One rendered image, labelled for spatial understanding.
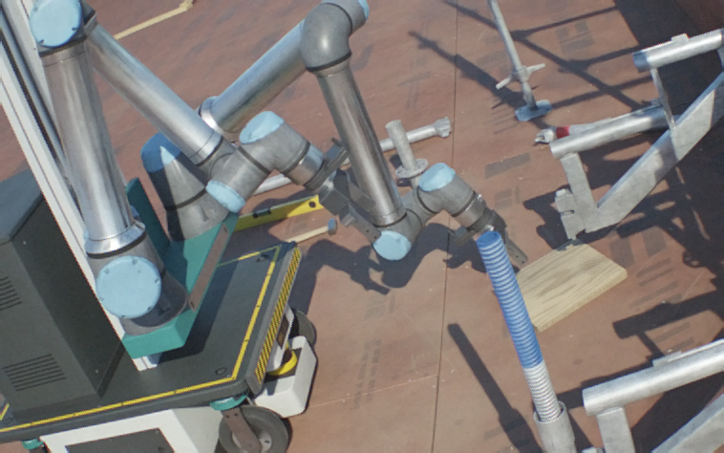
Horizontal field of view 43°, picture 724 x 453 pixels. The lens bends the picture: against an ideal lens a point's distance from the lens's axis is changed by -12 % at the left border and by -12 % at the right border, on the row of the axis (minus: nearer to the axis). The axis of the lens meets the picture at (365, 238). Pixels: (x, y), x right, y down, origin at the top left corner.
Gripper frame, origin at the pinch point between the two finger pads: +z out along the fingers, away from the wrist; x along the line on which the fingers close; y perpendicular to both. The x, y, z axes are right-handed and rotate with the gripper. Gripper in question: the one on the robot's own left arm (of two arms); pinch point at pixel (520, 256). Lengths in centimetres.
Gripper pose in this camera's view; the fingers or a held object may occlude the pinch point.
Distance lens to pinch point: 272.8
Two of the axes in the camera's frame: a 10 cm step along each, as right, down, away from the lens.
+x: 1.0, -4.7, 8.8
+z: 7.3, 6.3, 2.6
